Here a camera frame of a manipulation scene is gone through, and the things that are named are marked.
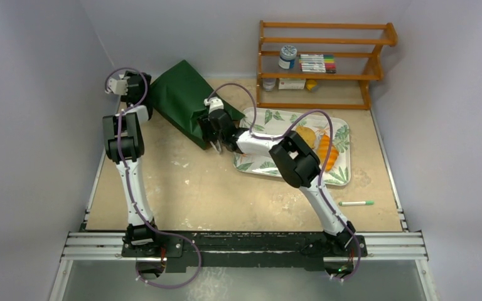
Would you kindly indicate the brown fake bread roll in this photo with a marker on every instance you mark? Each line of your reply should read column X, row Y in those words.
column 307, row 134

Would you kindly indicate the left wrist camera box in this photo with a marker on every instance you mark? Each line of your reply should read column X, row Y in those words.
column 117, row 86

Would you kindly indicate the leaf pattern tray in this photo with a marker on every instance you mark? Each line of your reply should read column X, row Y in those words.
column 275, row 122

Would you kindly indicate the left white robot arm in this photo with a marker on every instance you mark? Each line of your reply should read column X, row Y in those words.
column 124, row 146

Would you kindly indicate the orange wooden shelf rack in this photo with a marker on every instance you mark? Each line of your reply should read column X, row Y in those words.
column 269, row 48

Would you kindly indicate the small white box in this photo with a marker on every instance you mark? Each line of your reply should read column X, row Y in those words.
column 291, row 84

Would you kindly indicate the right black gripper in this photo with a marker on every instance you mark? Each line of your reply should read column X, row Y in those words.
column 213, row 130

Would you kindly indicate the green white marker pen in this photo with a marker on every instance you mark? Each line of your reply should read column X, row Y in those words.
column 357, row 203

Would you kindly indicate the white jar blue lid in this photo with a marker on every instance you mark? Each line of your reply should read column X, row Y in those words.
column 287, row 57

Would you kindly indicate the small clear jar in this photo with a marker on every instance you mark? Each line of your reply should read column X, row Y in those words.
column 268, row 84

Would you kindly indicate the yellow small object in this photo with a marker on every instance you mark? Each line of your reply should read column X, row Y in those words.
column 311, row 85

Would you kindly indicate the orange fake croissant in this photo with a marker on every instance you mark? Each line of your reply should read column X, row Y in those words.
column 327, row 153

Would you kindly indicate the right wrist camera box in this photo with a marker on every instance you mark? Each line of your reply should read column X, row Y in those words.
column 213, row 104

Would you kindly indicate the coloured marker pen set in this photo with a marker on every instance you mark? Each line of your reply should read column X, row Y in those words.
column 311, row 63

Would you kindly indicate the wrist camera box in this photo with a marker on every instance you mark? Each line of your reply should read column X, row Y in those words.
column 213, row 104
column 117, row 86

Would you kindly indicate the metal tongs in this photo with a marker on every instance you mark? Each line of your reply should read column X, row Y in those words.
column 217, row 146

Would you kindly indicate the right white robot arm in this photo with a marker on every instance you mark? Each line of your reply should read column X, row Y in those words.
column 299, row 170

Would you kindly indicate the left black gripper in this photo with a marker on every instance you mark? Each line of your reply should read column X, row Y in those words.
column 127, row 98

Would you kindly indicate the green paper bag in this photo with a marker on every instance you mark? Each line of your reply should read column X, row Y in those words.
column 178, row 95

